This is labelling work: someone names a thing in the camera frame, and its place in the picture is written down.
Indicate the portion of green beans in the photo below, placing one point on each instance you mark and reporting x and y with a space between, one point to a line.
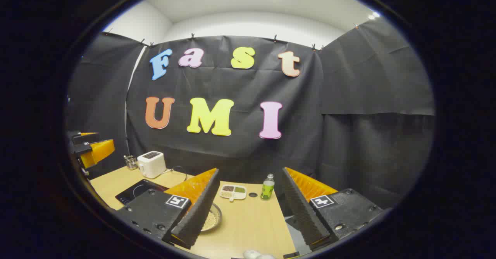
240 189

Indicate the portion of dark red beans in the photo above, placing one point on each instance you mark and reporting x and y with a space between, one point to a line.
228 188

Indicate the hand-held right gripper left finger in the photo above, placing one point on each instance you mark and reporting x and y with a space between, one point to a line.
201 212

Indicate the pile of soybeans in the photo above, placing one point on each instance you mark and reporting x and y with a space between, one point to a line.
211 222

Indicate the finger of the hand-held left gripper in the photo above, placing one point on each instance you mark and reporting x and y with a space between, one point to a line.
99 152
87 138

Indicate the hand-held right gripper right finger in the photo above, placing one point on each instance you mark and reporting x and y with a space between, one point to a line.
302 216

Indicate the white divided tray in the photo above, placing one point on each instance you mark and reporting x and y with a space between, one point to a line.
233 194

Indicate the black induction cooktop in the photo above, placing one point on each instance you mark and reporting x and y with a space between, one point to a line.
135 191

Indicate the white toaster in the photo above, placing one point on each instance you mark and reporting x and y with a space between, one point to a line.
151 165

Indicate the green label drink bottle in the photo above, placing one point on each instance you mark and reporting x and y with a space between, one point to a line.
267 190

